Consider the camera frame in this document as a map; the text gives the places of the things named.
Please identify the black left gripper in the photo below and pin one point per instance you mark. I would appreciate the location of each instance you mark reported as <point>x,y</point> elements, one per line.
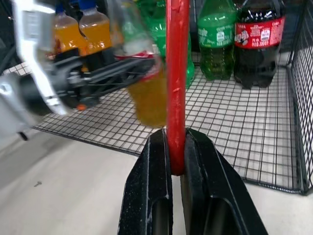
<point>73,80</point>

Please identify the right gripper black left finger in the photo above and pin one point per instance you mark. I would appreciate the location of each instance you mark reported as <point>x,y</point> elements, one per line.
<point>144,195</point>

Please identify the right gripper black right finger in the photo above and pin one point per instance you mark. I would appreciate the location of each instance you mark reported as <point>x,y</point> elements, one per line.
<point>210,186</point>

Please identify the glass bottle with orange drink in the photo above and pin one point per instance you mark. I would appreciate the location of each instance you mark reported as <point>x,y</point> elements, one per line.
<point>149,98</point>

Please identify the orange drink bottle, blue cap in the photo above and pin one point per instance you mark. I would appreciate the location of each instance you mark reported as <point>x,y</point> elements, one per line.
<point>96,31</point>
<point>64,34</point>

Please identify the green plastic soda bottle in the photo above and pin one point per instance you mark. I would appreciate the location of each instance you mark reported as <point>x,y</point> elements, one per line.
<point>216,49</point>
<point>159,29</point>

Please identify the cola bottle with red label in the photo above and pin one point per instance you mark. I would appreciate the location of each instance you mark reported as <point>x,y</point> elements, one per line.
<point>256,58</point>

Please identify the small grey screw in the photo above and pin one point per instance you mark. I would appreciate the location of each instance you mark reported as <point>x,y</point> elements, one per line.
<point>38,183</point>

